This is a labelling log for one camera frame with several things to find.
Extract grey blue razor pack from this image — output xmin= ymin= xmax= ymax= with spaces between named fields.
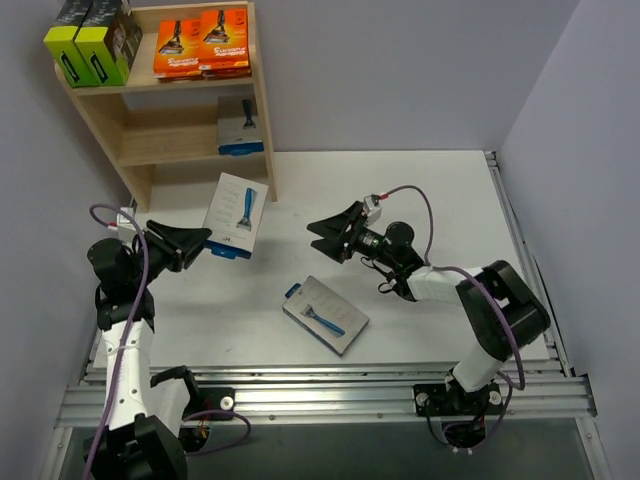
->
xmin=203 ymin=173 xmax=269 ymax=260
xmin=217 ymin=95 xmax=264 ymax=156
xmin=282 ymin=276 xmax=370 ymax=357

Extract orange razor box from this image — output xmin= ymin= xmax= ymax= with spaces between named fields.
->
xmin=201 ymin=68 xmax=251 ymax=80
xmin=153 ymin=19 xmax=201 ymax=80
xmin=198 ymin=7 xmax=249 ymax=71

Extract black green razor box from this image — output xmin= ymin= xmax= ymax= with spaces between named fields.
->
xmin=44 ymin=0 xmax=98 ymax=88
xmin=75 ymin=0 xmax=143 ymax=86

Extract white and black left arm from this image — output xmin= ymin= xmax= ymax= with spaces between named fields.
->
xmin=83 ymin=221 xmax=212 ymax=479

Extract wooden three-tier shelf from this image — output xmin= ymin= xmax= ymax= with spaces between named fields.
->
xmin=53 ymin=1 xmax=278 ymax=211

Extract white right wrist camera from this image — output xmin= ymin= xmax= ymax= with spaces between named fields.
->
xmin=363 ymin=193 xmax=388 ymax=226

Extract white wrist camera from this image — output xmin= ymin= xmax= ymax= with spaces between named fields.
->
xmin=363 ymin=193 xmax=388 ymax=226
xmin=108 ymin=207 xmax=137 ymax=246

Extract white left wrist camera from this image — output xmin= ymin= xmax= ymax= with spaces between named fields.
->
xmin=108 ymin=207 xmax=137 ymax=246

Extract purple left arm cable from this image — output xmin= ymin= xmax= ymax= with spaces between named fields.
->
xmin=81 ymin=202 xmax=253 ymax=480

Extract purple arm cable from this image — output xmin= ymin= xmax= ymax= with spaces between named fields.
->
xmin=379 ymin=184 xmax=527 ymax=451
xmin=81 ymin=202 xmax=253 ymax=480

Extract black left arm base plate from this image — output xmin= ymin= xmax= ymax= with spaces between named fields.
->
xmin=183 ymin=386 xmax=236 ymax=421

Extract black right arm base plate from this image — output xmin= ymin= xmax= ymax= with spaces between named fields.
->
xmin=413 ymin=382 xmax=504 ymax=417

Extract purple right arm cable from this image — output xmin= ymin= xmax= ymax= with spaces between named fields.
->
xmin=379 ymin=184 xmax=527 ymax=451

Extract aluminium rail frame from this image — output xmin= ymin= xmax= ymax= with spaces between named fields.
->
xmin=49 ymin=149 xmax=616 ymax=480

